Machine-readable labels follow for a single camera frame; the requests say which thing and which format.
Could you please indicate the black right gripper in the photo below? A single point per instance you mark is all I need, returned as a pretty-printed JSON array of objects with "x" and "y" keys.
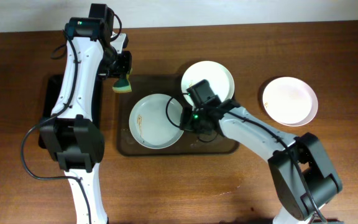
[{"x": 189, "y": 123}]

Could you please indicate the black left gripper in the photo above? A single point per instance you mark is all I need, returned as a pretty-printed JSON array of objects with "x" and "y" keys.
[{"x": 122, "y": 69}]

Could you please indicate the green yellow sponge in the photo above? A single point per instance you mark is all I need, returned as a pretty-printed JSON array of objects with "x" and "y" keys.
[{"x": 122, "y": 85}]

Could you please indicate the cream white plate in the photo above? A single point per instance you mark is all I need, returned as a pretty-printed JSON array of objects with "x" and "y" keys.
[{"x": 218, "y": 76}]

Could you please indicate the pale green plate with sauce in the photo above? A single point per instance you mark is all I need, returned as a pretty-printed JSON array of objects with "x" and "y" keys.
[{"x": 154, "y": 121}]

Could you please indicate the pink plate with sauce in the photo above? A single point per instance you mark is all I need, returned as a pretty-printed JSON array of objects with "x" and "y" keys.
[{"x": 290, "y": 101}]

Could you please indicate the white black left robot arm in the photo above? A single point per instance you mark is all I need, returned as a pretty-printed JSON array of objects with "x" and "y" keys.
[{"x": 87, "y": 39}]

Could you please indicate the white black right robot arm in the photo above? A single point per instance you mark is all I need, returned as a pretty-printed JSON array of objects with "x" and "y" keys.
[{"x": 304, "y": 177}]

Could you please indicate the brown serving tray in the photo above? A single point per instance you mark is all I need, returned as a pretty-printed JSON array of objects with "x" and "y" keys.
[{"x": 188, "y": 144}]

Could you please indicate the black rectangular tray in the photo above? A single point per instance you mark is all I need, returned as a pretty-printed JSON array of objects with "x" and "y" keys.
[{"x": 52, "y": 93}]

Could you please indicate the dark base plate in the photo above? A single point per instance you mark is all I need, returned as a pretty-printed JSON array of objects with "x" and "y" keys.
[{"x": 334, "y": 221}]

